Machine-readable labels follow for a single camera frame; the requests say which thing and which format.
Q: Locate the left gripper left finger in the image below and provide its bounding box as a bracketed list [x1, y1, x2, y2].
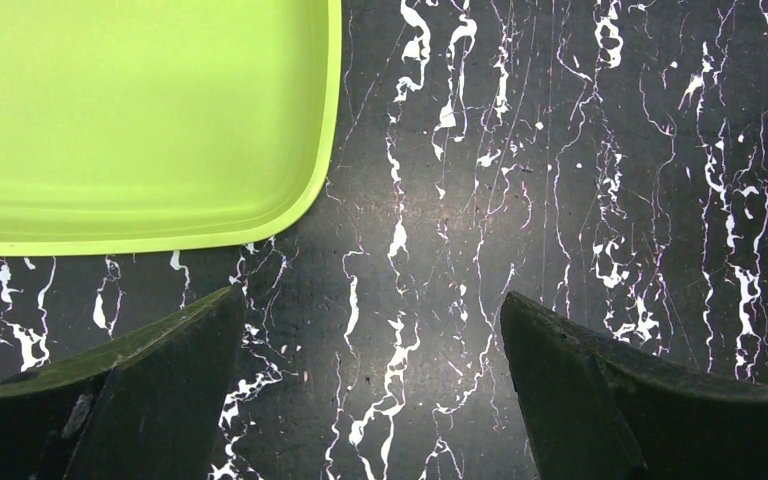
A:
[0, 287, 244, 479]

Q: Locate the green plastic tub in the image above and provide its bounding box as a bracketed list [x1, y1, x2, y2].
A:
[0, 1, 342, 256]

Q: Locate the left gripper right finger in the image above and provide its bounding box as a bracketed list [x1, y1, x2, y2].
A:
[500, 292, 768, 479]

